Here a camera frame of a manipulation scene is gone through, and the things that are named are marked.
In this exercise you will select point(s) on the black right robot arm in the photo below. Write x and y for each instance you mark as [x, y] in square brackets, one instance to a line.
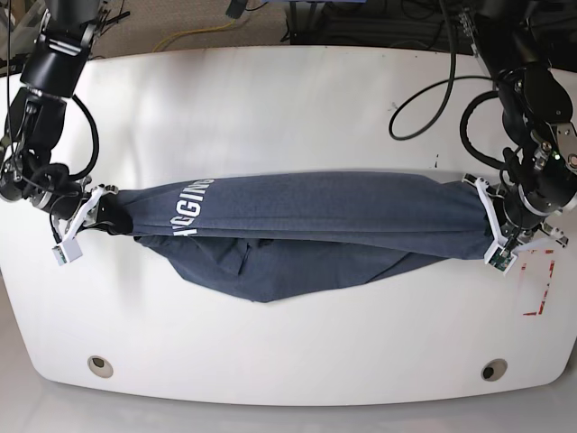
[35, 120]

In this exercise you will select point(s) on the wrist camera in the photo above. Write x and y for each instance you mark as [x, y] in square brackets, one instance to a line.
[66, 252]
[499, 258]

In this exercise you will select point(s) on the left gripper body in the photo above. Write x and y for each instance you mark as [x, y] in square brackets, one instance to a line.
[515, 223]

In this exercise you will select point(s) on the left table grommet hole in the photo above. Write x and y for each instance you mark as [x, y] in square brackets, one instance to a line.
[100, 367]

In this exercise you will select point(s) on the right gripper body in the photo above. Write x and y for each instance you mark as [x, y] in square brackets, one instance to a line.
[64, 206]

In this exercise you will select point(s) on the table grommet hole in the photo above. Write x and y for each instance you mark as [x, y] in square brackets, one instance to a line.
[494, 370]
[100, 367]

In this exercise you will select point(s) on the red tape rectangle marking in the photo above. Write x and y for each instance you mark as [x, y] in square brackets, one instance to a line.
[534, 283]

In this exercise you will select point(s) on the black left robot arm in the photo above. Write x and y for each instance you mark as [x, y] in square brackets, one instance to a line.
[537, 117]

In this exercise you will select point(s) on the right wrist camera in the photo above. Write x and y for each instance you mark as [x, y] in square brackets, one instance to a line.
[66, 252]

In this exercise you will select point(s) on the right table grommet hole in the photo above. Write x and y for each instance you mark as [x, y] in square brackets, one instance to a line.
[494, 370]

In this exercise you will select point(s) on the dark blue T-shirt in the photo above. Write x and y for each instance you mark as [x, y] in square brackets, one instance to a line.
[272, 237]

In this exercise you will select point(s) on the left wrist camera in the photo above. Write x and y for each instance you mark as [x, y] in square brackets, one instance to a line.
[499, 258]

